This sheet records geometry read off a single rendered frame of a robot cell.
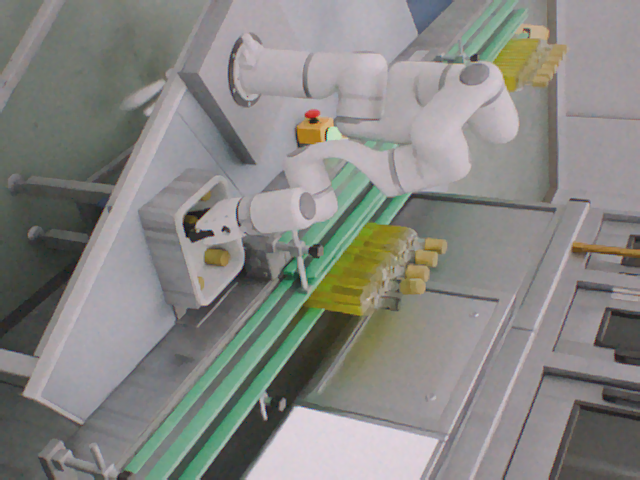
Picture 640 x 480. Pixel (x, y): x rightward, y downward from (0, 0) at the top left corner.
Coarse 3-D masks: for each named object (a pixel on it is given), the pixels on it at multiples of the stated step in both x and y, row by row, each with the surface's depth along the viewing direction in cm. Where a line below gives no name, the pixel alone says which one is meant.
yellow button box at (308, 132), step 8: (304, 120) 211; (320, 120) 210; (328, 120) 209; (296, 128) 208; (304, 128) 207; (312, 128) 206; (320, 128) 206; (304, 136) 209; (312, 136) 208; (320, 136) 207; (304, 144) 210; (312, 144) 209
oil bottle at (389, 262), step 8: (352, 248) 194; (344, 256) 192; (352, 256) 192; (360, 256) 191; (368, 256) 191; (376, 256) 190; (384, 256) 190; (392, 256) 190; (368, 264) 189; (376, 264) 188; (384, 264) 187; (392, 264) 188; (392, 272) 188
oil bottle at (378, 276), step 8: (336, 264) 190; (344, 264) 189; (352, 264) 189; (360, 264) 188; (328, 272) 188; (336, 272) 187; (344, 272) 186; (352, 272) 186; (360, 272) 185; (368, 272) 185; (376, 272) 185; (384, 272) 185; (352, 280) 185; (360, 280) 184; (368, 280) 183; (376, 280) 183; (384, 280) 184; (384, 288) 184
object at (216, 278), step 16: (224, 192) 170; (192, 208) 172; (176, 224) 157; (240, 240) 176; (192, 256) 174; (240, 256) 178; (192, 272) 163; (208, 272) 176; (224, 272) 176; (208, 288) 172
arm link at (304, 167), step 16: (320, 144) 153; (336, 144) 151; (352, 144) 151; (288, 160) 153; (304, 160) 151; (320, 160) 153; (352, 160) 149; (368, 160) 149; (384, 160) 149; (288, 176) 154; (304, 176) 153; (320, 176) 154; (368, 176) 149; (384, 176) 148; (384, 192) 150; (400, 192) 150
